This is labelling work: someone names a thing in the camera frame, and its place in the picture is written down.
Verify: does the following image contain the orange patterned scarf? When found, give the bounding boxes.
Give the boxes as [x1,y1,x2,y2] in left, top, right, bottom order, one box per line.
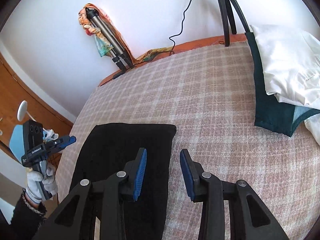
[100,7,177,64]

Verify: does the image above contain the light blue chair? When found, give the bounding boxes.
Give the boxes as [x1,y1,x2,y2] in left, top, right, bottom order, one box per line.
[9,125,25,164]

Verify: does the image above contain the folded silver tripod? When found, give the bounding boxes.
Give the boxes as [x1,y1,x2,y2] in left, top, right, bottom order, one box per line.
[85,8,134,70]

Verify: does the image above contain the beige plaid blanket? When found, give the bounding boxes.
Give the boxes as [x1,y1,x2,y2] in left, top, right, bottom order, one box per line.
[54,40,320,240]

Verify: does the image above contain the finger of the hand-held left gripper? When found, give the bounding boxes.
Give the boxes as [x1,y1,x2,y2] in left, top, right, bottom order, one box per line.
[54,135,77,153]

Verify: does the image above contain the dark green cloth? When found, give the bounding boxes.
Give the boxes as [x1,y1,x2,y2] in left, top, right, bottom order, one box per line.
[246,31,320,137]

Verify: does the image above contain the black t-shirt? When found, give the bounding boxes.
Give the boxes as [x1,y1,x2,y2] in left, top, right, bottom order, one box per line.
[67,122,177,240]

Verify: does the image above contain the small black tripod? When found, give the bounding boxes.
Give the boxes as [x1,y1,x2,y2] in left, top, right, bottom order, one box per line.
[212,0,250,47]

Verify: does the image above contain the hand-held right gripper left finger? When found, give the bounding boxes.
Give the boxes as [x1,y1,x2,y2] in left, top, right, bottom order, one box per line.
[31,147,148,240]

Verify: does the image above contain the black power cable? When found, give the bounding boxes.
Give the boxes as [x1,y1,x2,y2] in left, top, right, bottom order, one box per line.
[99,0,197,87]

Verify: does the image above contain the person's left hand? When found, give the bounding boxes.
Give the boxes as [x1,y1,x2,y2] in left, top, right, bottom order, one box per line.
[26,164,58,200]

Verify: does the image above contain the white folded clothes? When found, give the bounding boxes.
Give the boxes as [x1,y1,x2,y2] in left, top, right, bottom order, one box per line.
[250,24,320,143]

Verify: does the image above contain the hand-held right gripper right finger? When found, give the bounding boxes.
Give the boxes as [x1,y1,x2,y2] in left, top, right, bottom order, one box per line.
[179,149,290,240]

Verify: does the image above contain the person's left forearm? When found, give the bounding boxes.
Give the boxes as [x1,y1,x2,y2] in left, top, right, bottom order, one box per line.
[10,189,48,233]

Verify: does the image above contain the colourful patterned scarf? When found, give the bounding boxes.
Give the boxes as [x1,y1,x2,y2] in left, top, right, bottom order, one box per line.
[79,3,116,57]

